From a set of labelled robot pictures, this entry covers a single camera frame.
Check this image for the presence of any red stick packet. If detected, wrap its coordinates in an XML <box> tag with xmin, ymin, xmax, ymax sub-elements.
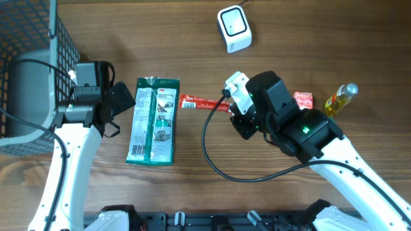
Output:
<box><xmin>179</xmin><ymin>94</ymin><xmax>231</xmax><ymax>113</ymax></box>

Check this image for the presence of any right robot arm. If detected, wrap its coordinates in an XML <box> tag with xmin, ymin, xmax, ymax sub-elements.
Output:
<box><xmin>224</xmin><ymin>71</ymin><xmax>410</xmax><ymax>230</ymax></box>

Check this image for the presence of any grey plastic mesh basket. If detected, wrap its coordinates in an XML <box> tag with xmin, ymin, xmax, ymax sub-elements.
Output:
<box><xmin>1</xmin><ymin>0</ymin><xmax>80</xmax><ymax>156</ymax></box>

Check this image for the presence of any orange small box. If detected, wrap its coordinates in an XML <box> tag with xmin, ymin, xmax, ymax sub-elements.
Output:
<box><xmin>293</xmin><ymin>92</ymin><xmax>313</xmax><ymax>110</ymax></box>

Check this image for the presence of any green sponge package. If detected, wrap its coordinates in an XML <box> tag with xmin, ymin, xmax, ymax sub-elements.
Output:
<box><xmin>126</xmin><ymin>77</ymin><xmax>180</xmax><ymax>166</ymax></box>

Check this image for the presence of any right camera cable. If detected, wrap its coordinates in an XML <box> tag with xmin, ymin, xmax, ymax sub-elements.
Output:
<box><xmin>201</xmin><ymin>91</ymin><xmax>411</xmax><ymax>222</ymax></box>

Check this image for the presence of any white barcode scanner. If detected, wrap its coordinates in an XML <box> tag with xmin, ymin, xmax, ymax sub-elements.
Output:
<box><xmin>217</xmin><ymin>5</ymin><xmax>252</xmax><ymax>53</ymax></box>

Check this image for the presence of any left camera cable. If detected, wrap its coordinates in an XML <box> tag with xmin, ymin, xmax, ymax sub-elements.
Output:
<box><xmin>0</xmin><ymin>58</ymin><xmax>74</xmax><ymax>231</ymax></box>

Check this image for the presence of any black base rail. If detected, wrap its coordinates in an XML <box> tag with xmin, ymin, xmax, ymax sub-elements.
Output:
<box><xmin>83</xmin><ymin>210</ymin><xmax>315</xmax><ymax>231</ymax></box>

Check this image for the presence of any yellow liquid bottle silver cap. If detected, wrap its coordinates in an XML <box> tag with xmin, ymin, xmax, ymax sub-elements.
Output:
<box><xmin>324</xmin><ymin>83</ymin><xmax>358</xmax><ymax>117</ymax></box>

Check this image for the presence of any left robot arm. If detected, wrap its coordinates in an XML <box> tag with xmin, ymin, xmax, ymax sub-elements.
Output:
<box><xmin>28</xmin><ymin>61</ymin><xmax>135</xmax><ymax>230</ymax></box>

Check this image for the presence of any camera cable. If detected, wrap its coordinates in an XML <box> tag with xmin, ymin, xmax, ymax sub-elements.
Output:
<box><xmin>0</xmin><ymin>58</ymin><xmax>74</xmax><ymax>231</ymax></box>
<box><xmin>201</xmin><ymin>91</ymin><xmax>411</xmax><ymax>222</ymax></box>

